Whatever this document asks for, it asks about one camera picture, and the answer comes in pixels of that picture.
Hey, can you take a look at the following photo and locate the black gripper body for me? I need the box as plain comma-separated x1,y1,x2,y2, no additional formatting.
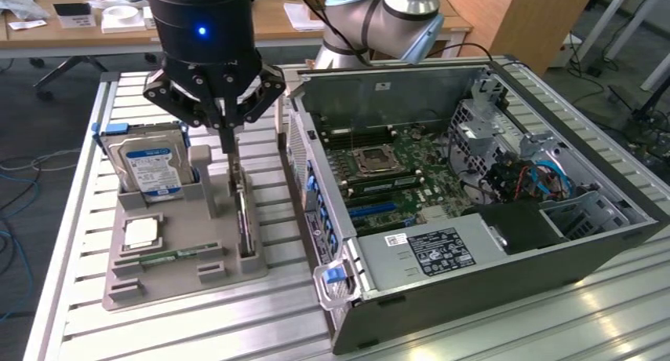
144,0,266,121

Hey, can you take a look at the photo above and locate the black Nvidia graphics card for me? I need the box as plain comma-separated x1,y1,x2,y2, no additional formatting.
226,139,259,259

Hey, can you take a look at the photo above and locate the flat white box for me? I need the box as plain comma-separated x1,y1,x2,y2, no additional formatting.
100,11,148,35

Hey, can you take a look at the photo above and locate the hard disk with blue rails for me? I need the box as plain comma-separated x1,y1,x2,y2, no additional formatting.
91,119,190,203

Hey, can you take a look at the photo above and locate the white tape roll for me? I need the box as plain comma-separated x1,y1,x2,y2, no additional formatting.
103,5,139,24

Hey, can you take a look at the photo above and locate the stack of white papers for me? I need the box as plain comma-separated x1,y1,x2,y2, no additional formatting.
283,2,328,32

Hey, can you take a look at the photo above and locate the wooden desk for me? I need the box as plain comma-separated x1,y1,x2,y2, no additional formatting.
0,0,475,70

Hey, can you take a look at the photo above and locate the white box with black top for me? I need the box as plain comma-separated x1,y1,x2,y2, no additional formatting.
51,2,98,29

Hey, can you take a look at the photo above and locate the metal CPU socket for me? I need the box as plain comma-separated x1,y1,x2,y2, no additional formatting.
352,145,405,177

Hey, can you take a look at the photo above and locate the green RAM stick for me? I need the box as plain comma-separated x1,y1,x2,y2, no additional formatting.
114,241,222,266
346,172,425,198

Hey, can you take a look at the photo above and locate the silver CPU chip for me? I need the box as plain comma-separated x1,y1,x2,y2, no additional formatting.
123,219,162,250

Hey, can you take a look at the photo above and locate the white label card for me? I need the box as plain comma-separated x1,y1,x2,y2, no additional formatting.
7,19,50,31

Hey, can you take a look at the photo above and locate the blue expansion slot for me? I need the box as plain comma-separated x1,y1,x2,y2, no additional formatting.
347,201,398,217

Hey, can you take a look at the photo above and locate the clear plastic bag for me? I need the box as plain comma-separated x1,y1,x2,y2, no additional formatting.
0,0,51,20

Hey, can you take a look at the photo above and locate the green Dell motherboard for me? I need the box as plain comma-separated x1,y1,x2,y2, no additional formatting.
316,115,489,236

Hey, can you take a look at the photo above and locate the grey printed parts rack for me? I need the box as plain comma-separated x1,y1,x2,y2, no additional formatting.
102,143,271,313

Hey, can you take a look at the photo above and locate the perforated metal drive cage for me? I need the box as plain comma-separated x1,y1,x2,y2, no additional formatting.
449,75,530,173

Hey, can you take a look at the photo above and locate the silver chipset heatsink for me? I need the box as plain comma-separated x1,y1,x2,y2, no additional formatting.
418,206,453,224

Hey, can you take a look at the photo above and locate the grey power supply unit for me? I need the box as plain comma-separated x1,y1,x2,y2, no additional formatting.
358,213,509,292

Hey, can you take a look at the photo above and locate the wooden cabinet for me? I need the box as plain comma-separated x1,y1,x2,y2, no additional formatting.
435,0,601,75

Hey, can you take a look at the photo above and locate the dark grey open PC case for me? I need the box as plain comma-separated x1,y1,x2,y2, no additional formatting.
275,54,670,356

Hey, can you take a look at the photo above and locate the grey metal disk bay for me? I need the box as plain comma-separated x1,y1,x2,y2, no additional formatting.
538,190,633,240

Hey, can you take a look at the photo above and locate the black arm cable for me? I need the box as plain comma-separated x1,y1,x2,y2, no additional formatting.
291,0,374,67

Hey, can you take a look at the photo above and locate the black cable to case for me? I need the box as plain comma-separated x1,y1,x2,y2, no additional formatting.
434,41,527,66

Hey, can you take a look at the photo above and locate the blue data wire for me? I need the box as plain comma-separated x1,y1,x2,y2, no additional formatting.
526,159,577,200

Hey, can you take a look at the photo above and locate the white table frame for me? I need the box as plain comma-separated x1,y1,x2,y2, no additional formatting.
575,0,670,91

